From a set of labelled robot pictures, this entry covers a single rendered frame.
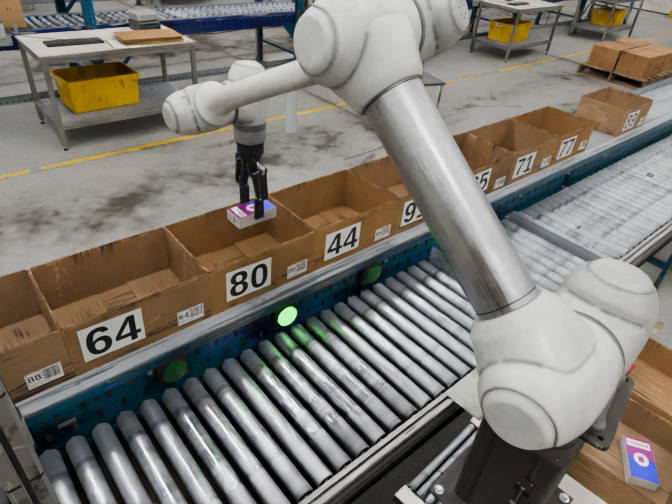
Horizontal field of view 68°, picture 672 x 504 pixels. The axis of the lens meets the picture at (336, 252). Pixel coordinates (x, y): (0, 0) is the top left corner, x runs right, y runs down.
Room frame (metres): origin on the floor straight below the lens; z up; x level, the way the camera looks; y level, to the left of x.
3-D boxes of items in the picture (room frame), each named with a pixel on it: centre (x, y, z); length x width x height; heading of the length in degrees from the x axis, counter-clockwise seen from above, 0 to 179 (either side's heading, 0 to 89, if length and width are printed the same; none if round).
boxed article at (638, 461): (0.80, -0.86, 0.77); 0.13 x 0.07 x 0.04; 165
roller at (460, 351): (1.32, -0.34, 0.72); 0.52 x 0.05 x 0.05; 43
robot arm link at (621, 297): (0.67, -0.47, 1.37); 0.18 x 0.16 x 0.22; 139
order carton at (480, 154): (2.13, -0.54, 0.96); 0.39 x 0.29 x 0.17; 133
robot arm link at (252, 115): (1.27, 0.27, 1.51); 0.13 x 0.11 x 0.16; 140
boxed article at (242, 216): (1.28, 0.27, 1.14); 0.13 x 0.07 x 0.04; 133
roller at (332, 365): (1.05, -0.05, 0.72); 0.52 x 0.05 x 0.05; 43
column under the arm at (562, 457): (0.68, -0.47, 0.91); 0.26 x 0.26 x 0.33; 47
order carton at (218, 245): (1.33, 0.31, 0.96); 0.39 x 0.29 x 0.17; 133
